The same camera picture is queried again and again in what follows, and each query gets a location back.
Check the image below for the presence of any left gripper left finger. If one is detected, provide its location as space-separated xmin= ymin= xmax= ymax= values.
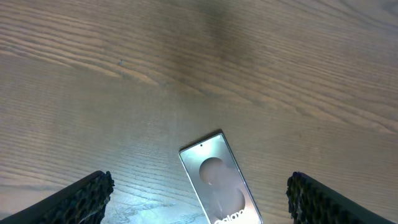
xmin=1 ymin=170 xmax=114 ymax=224

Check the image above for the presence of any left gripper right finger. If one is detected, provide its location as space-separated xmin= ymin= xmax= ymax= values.
xmin=286 ymin=172 xmax=394 ymax=224

